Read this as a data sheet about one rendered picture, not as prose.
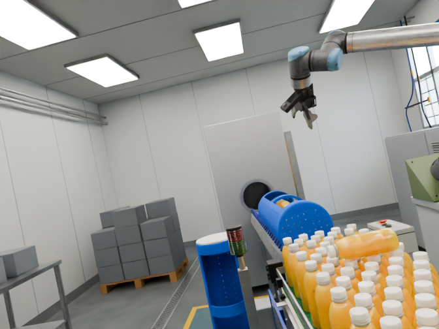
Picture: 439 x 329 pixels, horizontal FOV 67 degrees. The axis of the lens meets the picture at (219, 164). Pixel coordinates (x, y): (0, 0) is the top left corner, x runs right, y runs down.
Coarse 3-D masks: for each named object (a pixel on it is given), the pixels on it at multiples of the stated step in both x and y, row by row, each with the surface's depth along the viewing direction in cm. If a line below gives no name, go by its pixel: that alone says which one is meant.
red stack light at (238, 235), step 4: (240, 228) 123; (228, 232) 122; (232, 232) 121; (236, 232) 121; (240, 232) 122; (228, 236) 123; (232, 236) 121; (236, 236) 121; (240, 236) 122; (228, 240) 123; (232, 240) 122; (236, 240) 121
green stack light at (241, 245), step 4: (240, 240) 122; (244, 240) 123; (232, 244) 122; (236, 244) 121; (240, 244) 121; (244, 244) 123; (232, 248) 122; (236, 248) 121; (240, 248) 121; (244, 248) 122; (232, 252) 122; (236, 252) 121; (240, 252) 121; (244, 252) 122
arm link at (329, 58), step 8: (328, 48) 138; (336, 48) 137; (312, 56) 139; (320, 56) 138; (328, 56) 136; (336, 56) 135; (312, 64) 140; (320, 64) 138; (328, 64) 137; (336, 64) 136
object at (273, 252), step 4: (252, 220) 358; (252, 224) 354; (256, 224) 322; (256, 228) 318; (260, 228) 293; (260, 232) 290; (260, 236) 287; (264, 236) 266; (264, 240) 264; (268, 240) 243; (264, 244) 342; (268, 244) 241; (268, 248) 239; (272, 248) 224; (268, 252) 311; (272, 252) 223; (276, 252) 210; (272, 256) 221; (276, 256) 208
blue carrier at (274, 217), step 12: (276, 192) 250; (264, 204) 230; (288, 204) 175; (300, 204) 169; (312, 204) 169; (264, 216) 220; (276, 216) 179; (288, 216) 169; (300, 216) 169; (312, 216) 169; (324, 216) 169; (276, 228) 173; (288, 228) 169; (300, 228) 169; (312, 228) 169; (324, 228) 169
